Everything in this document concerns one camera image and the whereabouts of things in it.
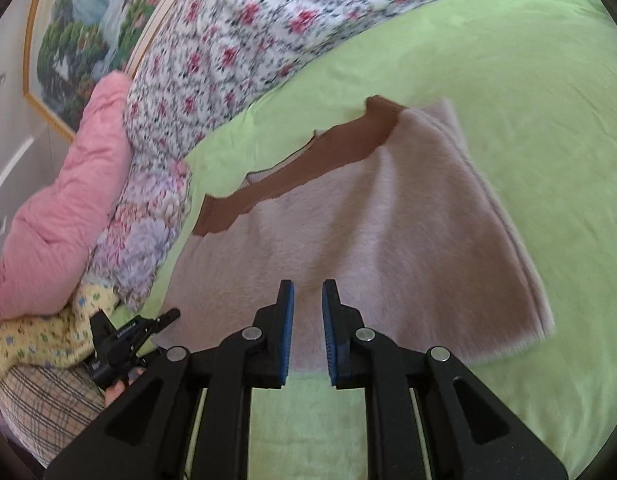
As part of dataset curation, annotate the green blanket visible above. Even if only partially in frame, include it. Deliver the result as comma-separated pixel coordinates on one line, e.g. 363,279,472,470
148,0,617,480

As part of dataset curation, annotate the gold framed landscape painting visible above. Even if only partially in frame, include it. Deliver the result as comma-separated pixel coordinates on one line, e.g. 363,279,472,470
23,0,214,143

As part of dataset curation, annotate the plaid cloth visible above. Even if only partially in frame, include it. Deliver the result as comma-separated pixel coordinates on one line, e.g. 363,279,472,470
0,362,119,466

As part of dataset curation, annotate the yellow cartoon print cloth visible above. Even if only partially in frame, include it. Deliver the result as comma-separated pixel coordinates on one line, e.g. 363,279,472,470
0,280,122,396

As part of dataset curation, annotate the pastel floral ruffled pillow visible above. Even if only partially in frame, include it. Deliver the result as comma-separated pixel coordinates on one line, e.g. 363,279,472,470
86,160,194,313

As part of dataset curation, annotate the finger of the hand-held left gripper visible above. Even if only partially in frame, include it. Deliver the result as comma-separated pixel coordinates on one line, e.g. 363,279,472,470
136,308,182,341

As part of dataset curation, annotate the pink quilt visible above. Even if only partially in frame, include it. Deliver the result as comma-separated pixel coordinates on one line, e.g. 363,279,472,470
0,71,134,321

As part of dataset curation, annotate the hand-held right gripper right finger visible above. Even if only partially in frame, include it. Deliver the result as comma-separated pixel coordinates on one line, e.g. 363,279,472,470
322,279,569,480

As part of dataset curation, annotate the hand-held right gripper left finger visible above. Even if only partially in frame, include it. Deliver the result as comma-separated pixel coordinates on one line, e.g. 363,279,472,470
43,280,295,480

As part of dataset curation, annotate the person's left hand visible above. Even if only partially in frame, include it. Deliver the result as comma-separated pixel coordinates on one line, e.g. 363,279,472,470
104,367,144,408

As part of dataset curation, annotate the beige knit sweater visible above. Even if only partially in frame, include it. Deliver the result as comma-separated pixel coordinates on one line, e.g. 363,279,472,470
151,95,557,366

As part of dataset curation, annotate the red floral quilt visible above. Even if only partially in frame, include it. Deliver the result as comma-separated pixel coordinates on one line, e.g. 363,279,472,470
123,0,579,161

